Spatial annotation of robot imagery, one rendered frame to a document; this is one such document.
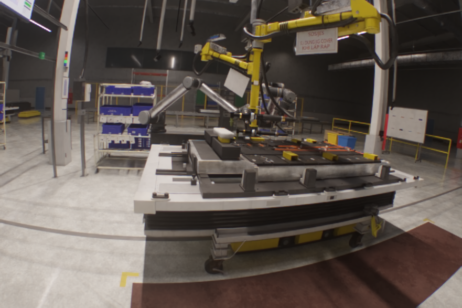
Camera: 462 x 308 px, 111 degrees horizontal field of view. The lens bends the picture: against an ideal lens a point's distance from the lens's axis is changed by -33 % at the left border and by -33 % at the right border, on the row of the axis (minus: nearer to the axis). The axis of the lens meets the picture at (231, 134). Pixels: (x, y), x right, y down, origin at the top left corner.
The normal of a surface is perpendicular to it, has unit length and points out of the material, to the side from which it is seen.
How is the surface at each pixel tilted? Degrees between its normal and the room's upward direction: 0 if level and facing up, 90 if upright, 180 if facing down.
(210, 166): 90
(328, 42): 90
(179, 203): 90
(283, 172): 90
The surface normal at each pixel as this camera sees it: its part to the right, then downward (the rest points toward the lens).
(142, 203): 0.26, 0.15
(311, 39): -0.78, 0.03
